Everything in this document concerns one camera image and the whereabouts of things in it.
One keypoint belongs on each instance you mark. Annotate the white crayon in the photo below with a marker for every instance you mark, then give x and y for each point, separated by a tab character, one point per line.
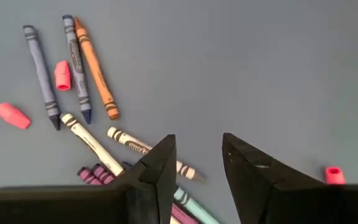
173	220
89	141
126	141

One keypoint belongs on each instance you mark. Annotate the purple crayon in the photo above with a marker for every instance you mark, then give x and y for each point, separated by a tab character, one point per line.
87	175
182	214
102	173

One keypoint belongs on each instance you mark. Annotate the light brown crayon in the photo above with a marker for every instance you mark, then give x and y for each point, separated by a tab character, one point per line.
95	68

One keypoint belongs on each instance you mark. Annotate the pink eraser cap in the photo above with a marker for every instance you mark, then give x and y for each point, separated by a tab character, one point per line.
62	76
334	175
12	115

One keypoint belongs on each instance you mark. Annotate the black marker pen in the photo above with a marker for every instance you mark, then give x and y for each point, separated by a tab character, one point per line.
40	74

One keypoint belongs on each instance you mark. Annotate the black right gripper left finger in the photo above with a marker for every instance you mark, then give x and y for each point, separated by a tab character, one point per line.
154	189

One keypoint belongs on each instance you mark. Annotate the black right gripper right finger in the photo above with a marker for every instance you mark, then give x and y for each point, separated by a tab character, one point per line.
253	189

